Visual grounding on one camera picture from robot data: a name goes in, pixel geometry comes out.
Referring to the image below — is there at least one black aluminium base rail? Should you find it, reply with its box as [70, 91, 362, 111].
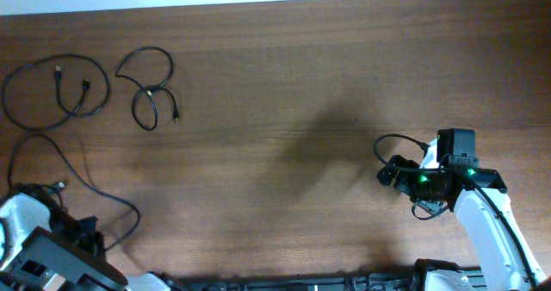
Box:
[168, 258, 488, 291]

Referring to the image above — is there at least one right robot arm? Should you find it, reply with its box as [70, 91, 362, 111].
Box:
[376, 128, 550, 290]

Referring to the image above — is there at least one black thin usb cable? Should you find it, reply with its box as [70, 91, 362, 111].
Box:
[114, 46, 181, 132]

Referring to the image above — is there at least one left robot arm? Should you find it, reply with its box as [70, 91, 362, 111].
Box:
[1, 184, 170, 291]

